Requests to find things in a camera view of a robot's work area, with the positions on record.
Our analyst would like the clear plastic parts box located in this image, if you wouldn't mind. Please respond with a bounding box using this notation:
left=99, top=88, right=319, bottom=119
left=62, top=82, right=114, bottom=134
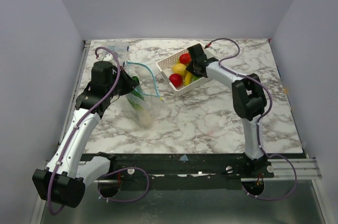
left=104, top=40, right=130, bottom=64

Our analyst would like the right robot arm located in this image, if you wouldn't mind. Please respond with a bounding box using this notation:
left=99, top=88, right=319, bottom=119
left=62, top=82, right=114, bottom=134
left=187, top=43, right=267, bottom=178

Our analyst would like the green toy leek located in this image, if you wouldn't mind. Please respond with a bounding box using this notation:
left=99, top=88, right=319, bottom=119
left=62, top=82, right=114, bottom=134
left=126, top=76, right=154, bottom=128

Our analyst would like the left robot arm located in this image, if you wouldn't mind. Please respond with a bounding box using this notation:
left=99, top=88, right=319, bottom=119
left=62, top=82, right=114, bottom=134
left=32, top=61, right=138, bottom=208

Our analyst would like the yellow toy lemon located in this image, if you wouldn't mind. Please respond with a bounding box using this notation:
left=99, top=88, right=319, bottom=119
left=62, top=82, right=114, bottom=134
left=171, top=63, right=187, bottom=77

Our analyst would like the yellow toy banana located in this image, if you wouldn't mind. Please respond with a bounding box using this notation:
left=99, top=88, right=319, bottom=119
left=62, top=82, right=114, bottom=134
left=184, top=72, right=193, bottom=86

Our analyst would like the red orange toy mango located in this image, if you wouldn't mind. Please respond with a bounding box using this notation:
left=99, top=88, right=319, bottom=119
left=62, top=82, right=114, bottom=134
left=179, top=53, right=191, bottom=65

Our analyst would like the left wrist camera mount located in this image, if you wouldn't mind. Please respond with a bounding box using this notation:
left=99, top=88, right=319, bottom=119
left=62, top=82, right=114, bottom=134
left=99, top=50, right=119, bottom=66

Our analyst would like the red toy apple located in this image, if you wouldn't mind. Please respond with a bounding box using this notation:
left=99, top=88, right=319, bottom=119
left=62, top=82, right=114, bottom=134
left=169, top=73, right=183, bottom=88

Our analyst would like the clear zip top bag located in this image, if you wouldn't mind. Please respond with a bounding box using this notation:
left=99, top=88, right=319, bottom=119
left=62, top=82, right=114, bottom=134
left=122, top=61, right=164, bottom=128

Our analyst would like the green toy starfruit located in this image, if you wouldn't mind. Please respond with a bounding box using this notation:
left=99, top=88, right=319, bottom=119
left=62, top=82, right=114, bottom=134
left=192, top=76, right=199, bottom=82

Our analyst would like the black metal base rail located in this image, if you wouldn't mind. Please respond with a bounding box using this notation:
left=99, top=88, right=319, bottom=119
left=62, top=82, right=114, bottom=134
left=95, top=154, right=274, bottom=193

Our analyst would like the white perforated plastic basket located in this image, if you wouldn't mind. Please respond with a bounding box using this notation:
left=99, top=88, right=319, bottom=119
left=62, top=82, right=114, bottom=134
left=156, top=49, right=210, bottom=97

